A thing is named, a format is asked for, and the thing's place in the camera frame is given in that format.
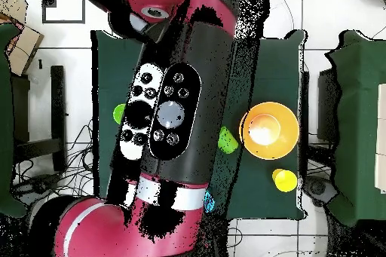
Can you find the large yellow-orange bowl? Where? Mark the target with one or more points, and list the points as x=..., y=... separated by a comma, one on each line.
x=289, y=138

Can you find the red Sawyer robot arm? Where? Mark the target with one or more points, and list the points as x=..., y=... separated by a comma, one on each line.
x=211, y=73

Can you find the smooth green cup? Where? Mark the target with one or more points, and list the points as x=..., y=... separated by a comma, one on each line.
x=227, y=142

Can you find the ridged green cup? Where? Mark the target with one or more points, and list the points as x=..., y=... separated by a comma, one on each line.
x=118, y=113

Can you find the light blue cup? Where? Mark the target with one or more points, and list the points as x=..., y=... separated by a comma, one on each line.
x=209, y=202

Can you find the dark green tablecloth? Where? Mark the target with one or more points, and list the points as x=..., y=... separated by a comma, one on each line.
x=274, y=73

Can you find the yellow cup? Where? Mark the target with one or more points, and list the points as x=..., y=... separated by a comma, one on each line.
x=285, y=181

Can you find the black equipment cabinet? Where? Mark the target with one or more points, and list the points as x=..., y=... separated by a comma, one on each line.
x=327, y=109

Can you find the grey black stand base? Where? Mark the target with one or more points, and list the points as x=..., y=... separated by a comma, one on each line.
x=39, y=184
x=318, y=187

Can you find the green cloth side table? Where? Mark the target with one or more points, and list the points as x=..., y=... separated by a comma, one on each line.
x=359, y=118
x=4, y=118

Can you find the cardboard box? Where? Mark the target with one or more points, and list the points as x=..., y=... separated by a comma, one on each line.
x=22, y=49

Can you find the white boxes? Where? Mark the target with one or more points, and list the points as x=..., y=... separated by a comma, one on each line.
x=382, y=136

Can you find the black stand frame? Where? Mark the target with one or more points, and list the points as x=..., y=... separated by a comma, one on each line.
x=304, y=118
x=58, y=103

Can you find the black square floor frame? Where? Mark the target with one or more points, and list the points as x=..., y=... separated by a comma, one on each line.
x=63, y=22

